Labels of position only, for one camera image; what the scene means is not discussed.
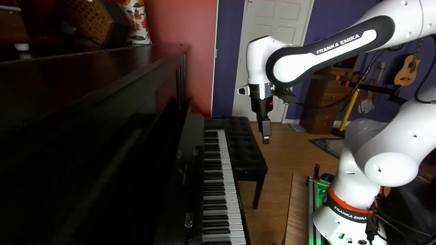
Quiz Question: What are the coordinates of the dark upright piano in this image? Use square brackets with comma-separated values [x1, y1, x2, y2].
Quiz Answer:
[0, 43, 251, 245]

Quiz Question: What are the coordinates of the banjo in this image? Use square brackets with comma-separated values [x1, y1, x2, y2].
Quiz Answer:
[357, 62, 387, 115]

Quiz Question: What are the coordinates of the black stand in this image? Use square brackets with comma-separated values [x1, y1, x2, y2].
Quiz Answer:
[354, 83, 408, 105]

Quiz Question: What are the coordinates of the wicker case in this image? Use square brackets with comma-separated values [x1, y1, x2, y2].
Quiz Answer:
[61, 0, 134, 48]

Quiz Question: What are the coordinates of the white panel door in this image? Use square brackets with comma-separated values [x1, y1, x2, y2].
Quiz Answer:
[232, 0, 314, 123]

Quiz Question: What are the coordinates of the dark floor rug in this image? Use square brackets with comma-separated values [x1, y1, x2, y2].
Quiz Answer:
[308, 137, 345, 160]

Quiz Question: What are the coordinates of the black clamp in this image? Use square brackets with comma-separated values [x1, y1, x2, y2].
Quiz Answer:
[313, 164, 335, 183]

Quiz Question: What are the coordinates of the floral vase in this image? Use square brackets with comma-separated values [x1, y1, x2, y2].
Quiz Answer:
[118, 0, 152, 45]

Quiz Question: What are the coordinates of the black tufted piano bench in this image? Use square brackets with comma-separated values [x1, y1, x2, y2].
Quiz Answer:
[204, 116, 269, 210]

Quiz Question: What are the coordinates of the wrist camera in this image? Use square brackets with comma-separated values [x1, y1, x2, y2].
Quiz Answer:
[274, 86, 297, 105]

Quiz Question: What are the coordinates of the wooden cabinet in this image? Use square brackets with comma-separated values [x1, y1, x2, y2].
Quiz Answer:
[299, 56, 359, 135]

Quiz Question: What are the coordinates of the acoustic guitar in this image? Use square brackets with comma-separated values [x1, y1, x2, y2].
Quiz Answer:
[393, 40, 423, 87]

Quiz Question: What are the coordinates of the yellow-handled broom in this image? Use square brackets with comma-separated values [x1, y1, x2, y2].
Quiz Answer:
[331, 88, 360, 138]

